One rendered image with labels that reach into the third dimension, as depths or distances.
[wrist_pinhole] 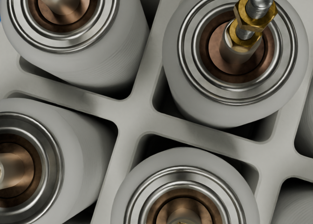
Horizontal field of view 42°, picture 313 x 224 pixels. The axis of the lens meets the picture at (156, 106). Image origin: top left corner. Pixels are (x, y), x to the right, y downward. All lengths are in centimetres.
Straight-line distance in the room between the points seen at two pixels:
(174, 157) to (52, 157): 8
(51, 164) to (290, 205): 19
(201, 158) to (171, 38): 8
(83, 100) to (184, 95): 11
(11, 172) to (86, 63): 8
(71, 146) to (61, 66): 5
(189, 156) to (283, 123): 10
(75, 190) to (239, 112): 12
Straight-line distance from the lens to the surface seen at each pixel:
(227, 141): 33
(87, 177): 29
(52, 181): 27
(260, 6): 18
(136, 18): 29
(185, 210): 25
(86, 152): 29
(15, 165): 27
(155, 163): 26
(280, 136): 34
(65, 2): 27
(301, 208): 32
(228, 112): 26
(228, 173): 26
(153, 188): 26
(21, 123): 28
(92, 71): 29
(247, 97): 26
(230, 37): 23
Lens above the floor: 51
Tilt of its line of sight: 83 degrees down
